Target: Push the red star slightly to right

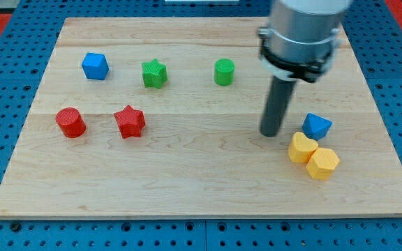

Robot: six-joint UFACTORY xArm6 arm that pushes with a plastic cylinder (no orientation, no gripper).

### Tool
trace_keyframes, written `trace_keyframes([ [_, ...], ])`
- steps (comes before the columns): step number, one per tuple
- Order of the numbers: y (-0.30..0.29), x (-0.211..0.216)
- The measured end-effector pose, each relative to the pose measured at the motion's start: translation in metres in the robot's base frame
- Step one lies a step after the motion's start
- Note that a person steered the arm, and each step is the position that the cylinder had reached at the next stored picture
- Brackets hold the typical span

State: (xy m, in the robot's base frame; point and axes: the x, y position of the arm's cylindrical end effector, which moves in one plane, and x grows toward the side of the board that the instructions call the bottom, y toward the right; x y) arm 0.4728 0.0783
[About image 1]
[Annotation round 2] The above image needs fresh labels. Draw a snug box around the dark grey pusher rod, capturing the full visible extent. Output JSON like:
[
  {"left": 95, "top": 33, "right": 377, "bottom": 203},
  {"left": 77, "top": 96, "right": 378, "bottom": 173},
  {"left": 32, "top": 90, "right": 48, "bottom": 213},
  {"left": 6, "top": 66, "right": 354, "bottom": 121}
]
[{"left": 260, "top": 77, "right": 296, "bottom": 137}]

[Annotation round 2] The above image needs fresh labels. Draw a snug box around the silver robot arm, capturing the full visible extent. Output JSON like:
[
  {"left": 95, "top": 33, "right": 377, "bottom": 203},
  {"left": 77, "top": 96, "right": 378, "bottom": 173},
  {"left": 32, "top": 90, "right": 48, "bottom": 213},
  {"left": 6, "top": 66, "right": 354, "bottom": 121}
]
[{"left": 258, "top": 0, "right": 352, "bottom": 137}]

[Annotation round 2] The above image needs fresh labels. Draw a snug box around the green star block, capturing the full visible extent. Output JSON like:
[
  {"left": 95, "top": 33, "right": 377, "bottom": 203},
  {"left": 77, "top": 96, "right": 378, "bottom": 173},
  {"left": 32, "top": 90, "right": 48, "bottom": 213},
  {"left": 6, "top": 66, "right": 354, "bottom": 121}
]
[{"left": 142, "top": 59, "right": 168, "bottom": 89}]

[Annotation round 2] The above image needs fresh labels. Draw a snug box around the red star block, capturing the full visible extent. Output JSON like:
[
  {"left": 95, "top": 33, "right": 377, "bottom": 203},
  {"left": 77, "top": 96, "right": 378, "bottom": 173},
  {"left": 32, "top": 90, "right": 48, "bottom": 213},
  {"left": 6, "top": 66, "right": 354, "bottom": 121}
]
[{"left": 114, "top": 105, "right": 146, "bottom": 139}]

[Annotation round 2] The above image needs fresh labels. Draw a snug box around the blue triangular block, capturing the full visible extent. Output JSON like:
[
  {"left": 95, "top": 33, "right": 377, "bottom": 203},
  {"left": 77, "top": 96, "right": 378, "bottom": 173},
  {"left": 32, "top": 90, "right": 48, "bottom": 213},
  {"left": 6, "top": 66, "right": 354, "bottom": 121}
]
[{"left": 301, "top": 113, "right": 333, "bottom": 141}]

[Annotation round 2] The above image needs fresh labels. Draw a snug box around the green cylinder block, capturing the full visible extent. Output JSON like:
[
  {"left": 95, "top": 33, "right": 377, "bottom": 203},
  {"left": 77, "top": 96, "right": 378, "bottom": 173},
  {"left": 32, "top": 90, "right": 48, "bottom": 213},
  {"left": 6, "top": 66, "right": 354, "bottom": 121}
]
[{"left": 214, "top": 58, "right": 235, "bottom": 86}]

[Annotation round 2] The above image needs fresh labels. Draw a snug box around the yellow heart block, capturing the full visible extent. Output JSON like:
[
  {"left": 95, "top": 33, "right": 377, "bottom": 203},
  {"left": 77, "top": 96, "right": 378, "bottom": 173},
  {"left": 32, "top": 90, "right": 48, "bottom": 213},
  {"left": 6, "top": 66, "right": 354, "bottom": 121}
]
[{"left": 288, "top": 132, "right": 319, "bottom": 163}]

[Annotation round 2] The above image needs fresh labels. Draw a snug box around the yellow hexagon block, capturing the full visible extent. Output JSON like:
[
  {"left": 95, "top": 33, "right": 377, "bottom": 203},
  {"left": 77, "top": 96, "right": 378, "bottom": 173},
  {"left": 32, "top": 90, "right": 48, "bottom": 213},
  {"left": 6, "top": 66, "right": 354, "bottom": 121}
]
[{"left": 306, "top": 147, "right": 340, "bottom": 181}]

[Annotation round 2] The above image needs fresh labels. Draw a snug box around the wooden board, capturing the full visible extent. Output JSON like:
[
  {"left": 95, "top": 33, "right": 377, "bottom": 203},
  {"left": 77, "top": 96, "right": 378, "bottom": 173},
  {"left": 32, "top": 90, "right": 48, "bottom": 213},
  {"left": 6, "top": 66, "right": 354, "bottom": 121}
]
[{"left": 0, "top": 17, "right": 402, "bottom": 220}]

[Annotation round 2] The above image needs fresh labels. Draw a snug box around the blue cube block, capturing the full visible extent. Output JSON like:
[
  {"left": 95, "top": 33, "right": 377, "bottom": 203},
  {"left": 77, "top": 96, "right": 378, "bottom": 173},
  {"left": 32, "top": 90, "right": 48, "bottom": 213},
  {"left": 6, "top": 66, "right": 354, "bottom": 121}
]
[{"left": 82, "top": 53, "right": 109, "bottom": 80}]

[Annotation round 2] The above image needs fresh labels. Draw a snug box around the red cylinder block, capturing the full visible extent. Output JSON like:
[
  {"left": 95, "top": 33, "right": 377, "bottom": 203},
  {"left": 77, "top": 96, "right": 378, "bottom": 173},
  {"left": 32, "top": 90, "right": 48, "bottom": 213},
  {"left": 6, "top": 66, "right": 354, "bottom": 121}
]
[{"left": 55, "top": 107, "right": 87, "bottom": 138}]

